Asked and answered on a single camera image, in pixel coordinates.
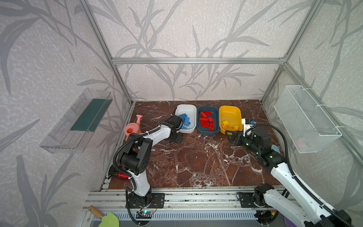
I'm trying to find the light blue toy shovel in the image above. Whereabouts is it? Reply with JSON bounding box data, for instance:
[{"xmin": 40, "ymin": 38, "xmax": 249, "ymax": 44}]
[{"xmin": 271, "ymin": 145, "xmax": 281, "ymax": 154}]

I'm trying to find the white rectangular container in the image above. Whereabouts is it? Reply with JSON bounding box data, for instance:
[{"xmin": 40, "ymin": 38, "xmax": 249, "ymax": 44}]
[{"xmin": 175, "ymin": 104, "xmax": 197, "ymax": 133}]

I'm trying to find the white wire mesh basket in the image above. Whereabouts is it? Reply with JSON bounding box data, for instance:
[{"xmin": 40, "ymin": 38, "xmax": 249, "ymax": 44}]
[{"xmin": 274, "ymin": 85, "xmax": 342, "ymax": 154}]

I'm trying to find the red metallic can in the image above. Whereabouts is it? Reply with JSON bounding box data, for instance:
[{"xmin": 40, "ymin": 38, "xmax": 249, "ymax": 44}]
[{"xmin": 108, "ymin": 166, "xmax": 129, "ymax": 180}]

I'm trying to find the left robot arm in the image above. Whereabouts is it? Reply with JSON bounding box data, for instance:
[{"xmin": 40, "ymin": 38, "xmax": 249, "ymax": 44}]
[{"xmin": 112, "ymin": 114, "xmax": 183, "ymax": 198}]

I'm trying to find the yellow rectangular container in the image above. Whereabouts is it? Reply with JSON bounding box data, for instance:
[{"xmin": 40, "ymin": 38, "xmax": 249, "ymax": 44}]
[{"xmin": 219, "ymin": 106, "xmax": 243, "ymax": 134}]

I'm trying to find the teal rectangular container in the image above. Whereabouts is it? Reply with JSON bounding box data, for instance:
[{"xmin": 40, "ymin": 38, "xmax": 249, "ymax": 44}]
[{"xmin": 197, "ymin": 106, "xmax": 220, "ymax": 136}]

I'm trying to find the clear plastic wall shelf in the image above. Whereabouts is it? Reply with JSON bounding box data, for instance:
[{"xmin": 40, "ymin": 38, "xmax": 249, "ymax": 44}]
[{"xmin": 40, "ymin": 89, "xmax": 113, "ymax": 154}]

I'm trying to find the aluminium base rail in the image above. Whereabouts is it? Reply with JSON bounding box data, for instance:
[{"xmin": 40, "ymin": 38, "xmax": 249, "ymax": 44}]
[{"xmin": 79, "ymin": 186, "xmax": 285, "ymax": 226}]

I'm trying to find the pink watering can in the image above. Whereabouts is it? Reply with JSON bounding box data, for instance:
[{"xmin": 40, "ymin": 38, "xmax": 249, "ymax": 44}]
[{"xmin": 124, "ymin": 114, "xmax": 143, "ymax": 140}]

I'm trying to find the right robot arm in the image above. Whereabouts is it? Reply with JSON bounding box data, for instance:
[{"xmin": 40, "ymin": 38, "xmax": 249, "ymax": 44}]
[{"xmin": 225, "ymin": 124, "xmax": 352, "ymax": 227}]

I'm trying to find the small red lego brick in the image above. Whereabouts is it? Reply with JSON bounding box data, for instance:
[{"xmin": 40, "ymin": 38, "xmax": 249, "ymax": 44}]
[{"xmin": 208, "ymin": 117, "xmax": 214, "ymax": 124}]

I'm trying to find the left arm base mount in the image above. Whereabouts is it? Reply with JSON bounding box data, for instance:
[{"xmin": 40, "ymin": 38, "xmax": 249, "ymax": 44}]
[{"xmin": 126, "ymin": 192, "xmax": 165, "ymax": 209}]

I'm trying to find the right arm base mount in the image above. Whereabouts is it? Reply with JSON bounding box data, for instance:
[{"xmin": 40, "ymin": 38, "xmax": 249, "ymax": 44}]
[{"xmin": 236, "ymin": 192, "xmax": 265, "ymax": 208}]

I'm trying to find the green trowel wooden handle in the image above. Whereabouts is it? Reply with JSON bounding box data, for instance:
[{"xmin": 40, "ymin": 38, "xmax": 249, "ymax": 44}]
[{"xmin": 88, "ymin": 206, "xmax": 120, "ymax": 227}]

